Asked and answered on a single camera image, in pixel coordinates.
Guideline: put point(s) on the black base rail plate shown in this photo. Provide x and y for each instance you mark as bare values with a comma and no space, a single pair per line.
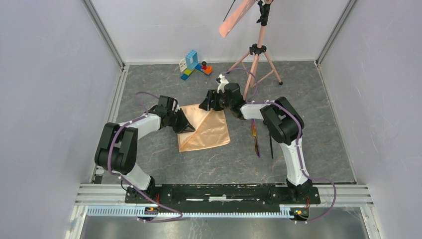
221,198

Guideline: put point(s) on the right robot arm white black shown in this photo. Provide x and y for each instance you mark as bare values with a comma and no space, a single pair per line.
283,122

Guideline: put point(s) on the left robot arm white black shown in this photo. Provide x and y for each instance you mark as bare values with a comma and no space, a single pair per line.
117,148

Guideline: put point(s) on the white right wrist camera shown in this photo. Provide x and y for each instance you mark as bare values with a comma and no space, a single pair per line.
222,82

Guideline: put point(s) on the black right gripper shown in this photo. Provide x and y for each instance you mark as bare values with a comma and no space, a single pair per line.
212,95

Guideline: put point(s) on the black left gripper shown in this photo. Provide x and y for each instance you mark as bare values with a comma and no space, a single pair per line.
184,125

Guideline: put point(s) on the black utensil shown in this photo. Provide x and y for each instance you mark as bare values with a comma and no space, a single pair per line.
270,141

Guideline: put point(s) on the pink tripod stand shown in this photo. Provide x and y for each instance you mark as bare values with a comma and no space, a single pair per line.
256,50

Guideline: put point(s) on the colourful toy brick structure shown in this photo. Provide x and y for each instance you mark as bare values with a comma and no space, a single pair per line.
191,63

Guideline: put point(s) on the peach cloth napkin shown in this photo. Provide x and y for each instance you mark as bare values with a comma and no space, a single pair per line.
211,129

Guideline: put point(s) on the aluminium frame rail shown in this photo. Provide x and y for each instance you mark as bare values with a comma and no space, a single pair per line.
345,212

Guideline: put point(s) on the iridescent rainbow knife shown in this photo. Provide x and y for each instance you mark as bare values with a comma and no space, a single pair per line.
254,134

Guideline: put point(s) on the pink panel on tripod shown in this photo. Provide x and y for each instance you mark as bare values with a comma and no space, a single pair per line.
231,21

